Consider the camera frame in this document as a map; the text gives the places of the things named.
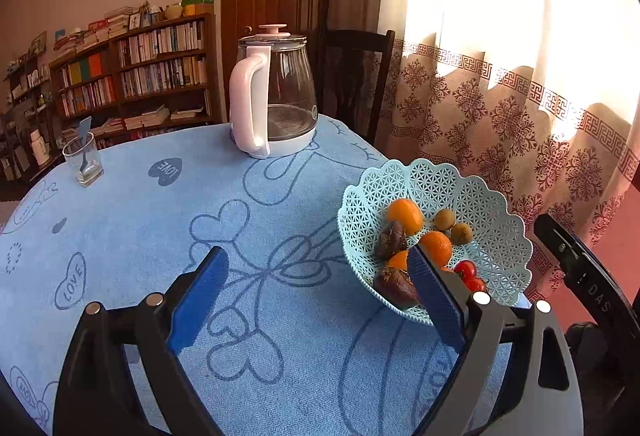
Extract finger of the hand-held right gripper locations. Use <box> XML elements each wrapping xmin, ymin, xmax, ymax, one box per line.
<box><xmin>533</xmin><ymin>213</ymin><xmax>636</xmax><ymax>328</ymax></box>

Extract rows of shelved books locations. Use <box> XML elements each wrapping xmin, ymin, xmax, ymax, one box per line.
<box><xmin>57</xmin><ymin>20</ymin><xmax>208</xmax><ymax>137</ymax></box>

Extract glass kettle with white handle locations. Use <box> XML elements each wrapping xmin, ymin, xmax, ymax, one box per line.
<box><xmin>229</xmin><ymin>24</ymin><xmax>319</xmax><ymax>160</ymax></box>

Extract wrinkled dark passion fruit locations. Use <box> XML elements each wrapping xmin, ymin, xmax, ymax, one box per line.
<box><xmin>372</xmin><ymin>267</ymin><xmax>421</xmax><ymax>309</ymax></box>

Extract clear glass cup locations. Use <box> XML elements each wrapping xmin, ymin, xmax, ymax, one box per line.
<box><xmin>62</xmin><ymin>132</ymin><xmax>104</xmax><ymax>188</ymax></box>

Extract dark wooden chair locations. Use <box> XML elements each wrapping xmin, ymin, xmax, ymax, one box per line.
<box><xmin>317</xmin><ymin>26</ymin><xmax>396</xmax><ymax>147</ymax></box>

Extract dark avocado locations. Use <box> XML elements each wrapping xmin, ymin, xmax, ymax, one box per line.
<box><xmin>375</xmin><ymin>221</ymin><xmax>408</xmax><ymax>261</ymax></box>

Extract patterned cream curtain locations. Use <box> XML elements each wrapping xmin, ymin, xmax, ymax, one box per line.
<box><xmin>327</xmin><ymin>0</ymin><xmax>640</xmax><ymax>297</ymax></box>

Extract wooden bookcase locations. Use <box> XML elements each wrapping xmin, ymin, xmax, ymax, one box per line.
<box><xmin>49</xmin><ymin>13</ymin><xmax>224</xmax><ymax>141</ymax></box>

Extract cluttered wooden shelf unit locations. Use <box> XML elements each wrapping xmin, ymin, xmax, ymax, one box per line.
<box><xmin>0</xmin><ymin>50</ymin><xmax>56</xmax><ymax>181</ymax></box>

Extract smooth round orange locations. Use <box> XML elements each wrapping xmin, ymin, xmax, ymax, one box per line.
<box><xmin>386</xmin><ymin>250</ymin><xmax>412</xmax><ymax>273</ymax></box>

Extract light blue plastic lattice basket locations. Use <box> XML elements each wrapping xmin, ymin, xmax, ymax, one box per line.
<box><xmin>337</xmin><ymin>158</ymin><xmax>534</xmax><ymax>327</ymax></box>

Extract bumpy orange tangerine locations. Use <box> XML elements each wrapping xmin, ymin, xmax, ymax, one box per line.
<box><xmin>417</xmin><ymin>231</ymin><xmax>453</xmax><ymax>267</ymax></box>

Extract green cardboard box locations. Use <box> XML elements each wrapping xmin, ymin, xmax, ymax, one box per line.
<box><xmin>181</xmin><ymin>0</ymin><xmax>221</xmax><ymax>16</ymax></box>

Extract stack of books atop bookcase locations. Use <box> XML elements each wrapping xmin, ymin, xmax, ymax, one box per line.
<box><xmin>52</xmin><ymin>6</ymin><xmax>133</xmax><ymax>59</ymax></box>

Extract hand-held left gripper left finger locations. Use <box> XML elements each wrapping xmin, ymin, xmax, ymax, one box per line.
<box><xmin>52</xmin><ymin>245</ymin><xmax>231</xmax><ymax>436</ymax></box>

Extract large oval orange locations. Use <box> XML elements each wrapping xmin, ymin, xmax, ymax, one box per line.
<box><xmin>387</xmin><ymin>198</ymin><xmax>424</xmax><ymax>237</ymax></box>

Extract white thermos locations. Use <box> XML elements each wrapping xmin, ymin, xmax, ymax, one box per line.
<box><xmin>29</xmin><ymin>128</ymin><xmax>51</xmax><ymax>167</ymax></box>

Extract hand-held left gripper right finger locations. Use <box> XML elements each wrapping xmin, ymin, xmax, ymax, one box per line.
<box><xmin>406</xmin><ymin>244</ymin><xmax>585</xmax><ymax>436</ymax></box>

